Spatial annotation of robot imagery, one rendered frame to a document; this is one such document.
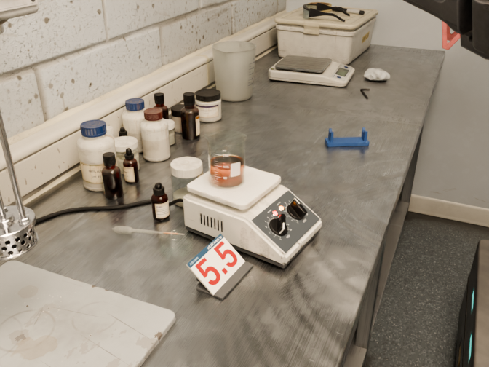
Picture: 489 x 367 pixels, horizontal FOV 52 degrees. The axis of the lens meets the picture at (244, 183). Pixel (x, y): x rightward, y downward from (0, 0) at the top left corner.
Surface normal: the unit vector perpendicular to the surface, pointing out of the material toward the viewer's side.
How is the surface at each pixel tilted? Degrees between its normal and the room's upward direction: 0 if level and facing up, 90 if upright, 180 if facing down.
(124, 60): 90
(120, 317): 0
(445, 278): 0
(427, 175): 90
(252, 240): 90
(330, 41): 93
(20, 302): 0
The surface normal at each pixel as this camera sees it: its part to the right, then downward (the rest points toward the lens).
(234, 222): -0.55, 0.40
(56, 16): 0.92, 0.19
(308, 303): 0.00, -0.88
